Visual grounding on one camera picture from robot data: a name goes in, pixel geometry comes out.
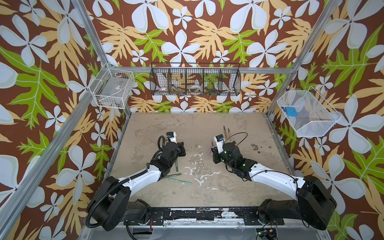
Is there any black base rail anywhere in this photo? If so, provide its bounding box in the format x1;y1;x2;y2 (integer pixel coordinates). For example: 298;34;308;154
143;206;286;226

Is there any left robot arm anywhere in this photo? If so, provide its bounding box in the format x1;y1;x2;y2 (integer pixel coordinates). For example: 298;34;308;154
85;142;186;231

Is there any white wire basket left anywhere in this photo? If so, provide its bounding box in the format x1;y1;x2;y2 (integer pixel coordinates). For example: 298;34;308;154
90;68;135;109

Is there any black wire basket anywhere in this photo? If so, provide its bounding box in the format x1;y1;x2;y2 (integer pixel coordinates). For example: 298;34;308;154
149;63;242;96

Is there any light green pen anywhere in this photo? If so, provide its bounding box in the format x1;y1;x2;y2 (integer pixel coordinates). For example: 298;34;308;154
169;179;193;185

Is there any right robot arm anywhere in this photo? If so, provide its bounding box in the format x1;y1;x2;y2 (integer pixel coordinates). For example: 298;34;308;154
211;142;337;231

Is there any white mesh basket right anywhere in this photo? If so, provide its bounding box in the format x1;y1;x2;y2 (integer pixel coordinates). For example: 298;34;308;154
277;87;342;138

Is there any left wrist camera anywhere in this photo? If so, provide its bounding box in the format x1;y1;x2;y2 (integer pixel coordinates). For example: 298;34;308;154
167;132;177;143

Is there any blue object in basket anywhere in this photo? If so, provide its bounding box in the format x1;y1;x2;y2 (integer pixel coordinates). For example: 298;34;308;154
284;107;298;118

